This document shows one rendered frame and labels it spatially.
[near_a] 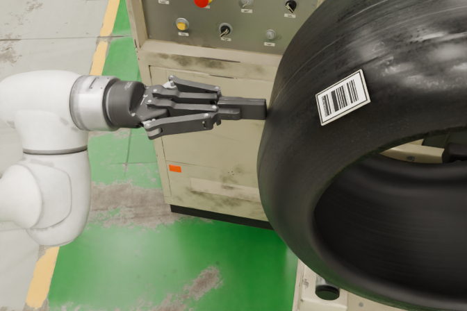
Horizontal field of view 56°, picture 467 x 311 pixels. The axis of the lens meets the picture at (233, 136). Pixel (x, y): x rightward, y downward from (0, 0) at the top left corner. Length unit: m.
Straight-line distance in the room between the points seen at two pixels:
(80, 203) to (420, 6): 0.58
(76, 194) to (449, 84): 0.57
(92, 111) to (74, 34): 2.56
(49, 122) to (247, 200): 1.18
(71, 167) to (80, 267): 1.26
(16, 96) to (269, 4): 0.73
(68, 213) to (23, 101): 0.19
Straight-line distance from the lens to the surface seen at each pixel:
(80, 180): 0.76
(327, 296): 0.87
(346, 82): 0.49
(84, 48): 3.07
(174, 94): 0.68
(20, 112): 0.76
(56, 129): 0.73
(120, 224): 2.04
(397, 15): 0.52
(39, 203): 0.73
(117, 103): 0.68
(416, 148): 1.06
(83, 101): 0.70
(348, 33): 0.54
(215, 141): 1.55
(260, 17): 1.26
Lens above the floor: 1.68
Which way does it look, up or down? 46 degrees down
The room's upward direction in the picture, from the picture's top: straight up
